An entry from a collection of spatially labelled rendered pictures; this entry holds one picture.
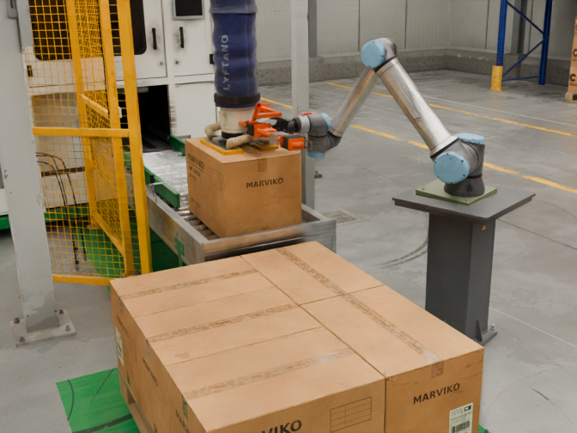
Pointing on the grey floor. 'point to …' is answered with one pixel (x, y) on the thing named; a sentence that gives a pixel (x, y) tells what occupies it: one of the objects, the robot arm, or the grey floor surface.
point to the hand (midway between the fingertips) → (260, 130)
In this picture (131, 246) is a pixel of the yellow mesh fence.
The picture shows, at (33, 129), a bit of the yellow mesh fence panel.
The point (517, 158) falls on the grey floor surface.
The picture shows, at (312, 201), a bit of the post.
